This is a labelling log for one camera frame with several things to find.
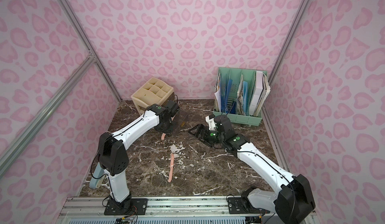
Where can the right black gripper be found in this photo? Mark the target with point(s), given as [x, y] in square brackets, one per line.
[205, 134]

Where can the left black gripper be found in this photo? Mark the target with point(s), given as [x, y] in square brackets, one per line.
[168, 126]

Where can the transparent grey drawer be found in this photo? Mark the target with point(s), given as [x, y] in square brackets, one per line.
[179, 121]

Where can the beige desktop drawer organizer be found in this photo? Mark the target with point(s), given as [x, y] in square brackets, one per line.
[154, 91]

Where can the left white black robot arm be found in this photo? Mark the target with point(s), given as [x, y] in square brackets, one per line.
[112, 158]

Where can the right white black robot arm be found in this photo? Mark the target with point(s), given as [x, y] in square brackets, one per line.
[291, 197]

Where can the blue folders in rack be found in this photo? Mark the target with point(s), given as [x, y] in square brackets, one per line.
[232, 96]

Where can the green file organizer rack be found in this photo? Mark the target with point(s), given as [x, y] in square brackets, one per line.
[249, 78]

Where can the white book in rack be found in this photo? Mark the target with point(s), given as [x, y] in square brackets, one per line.
[261, 90]

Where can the blue white calculator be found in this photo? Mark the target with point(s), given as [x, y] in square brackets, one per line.
[97, 177]

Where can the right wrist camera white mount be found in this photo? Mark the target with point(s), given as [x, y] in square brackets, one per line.
[211, 122]

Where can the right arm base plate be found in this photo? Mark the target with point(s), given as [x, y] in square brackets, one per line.
[239, 206]

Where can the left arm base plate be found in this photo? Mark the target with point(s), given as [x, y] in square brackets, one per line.
[126, 208]

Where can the aluminium mounting rail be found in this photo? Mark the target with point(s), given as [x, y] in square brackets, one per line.
[163, 210]

